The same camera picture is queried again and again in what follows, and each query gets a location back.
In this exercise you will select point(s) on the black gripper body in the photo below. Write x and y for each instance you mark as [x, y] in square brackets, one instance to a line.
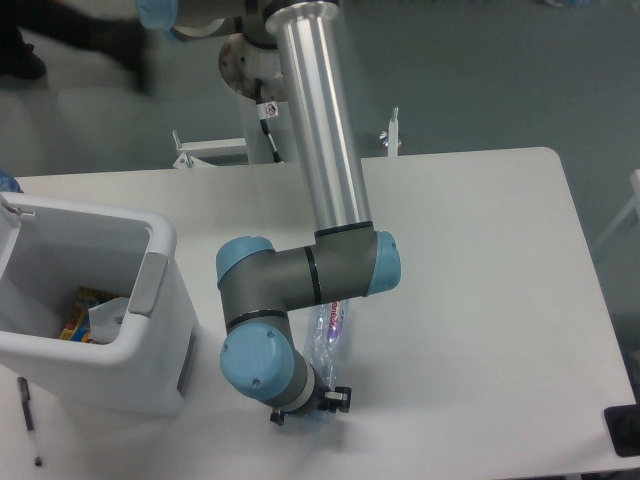
[316, 402]

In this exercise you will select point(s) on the crushed clear plastic bottle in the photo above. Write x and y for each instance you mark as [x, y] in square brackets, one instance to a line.
[324, 345]

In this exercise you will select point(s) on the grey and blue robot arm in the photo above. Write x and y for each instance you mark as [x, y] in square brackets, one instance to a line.
[259, 285]

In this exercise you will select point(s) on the white open trash can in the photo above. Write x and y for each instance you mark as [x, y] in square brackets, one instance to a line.
[49, 249]

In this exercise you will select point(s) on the colourful snack wrapper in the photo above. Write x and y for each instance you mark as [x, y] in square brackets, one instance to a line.
[76, 327]

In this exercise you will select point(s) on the black pen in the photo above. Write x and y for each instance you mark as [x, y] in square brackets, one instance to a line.
[25, 399]

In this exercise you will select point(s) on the black device at table edge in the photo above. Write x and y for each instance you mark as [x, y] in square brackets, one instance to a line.
[623, 426]

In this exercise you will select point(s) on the blue object at left edge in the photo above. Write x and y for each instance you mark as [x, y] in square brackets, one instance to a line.
[9, 184]

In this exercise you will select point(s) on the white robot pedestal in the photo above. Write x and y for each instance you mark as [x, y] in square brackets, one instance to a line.
[254, 75]

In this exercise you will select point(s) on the white frame at right edge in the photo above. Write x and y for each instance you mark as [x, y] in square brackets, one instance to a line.
[622, 223]

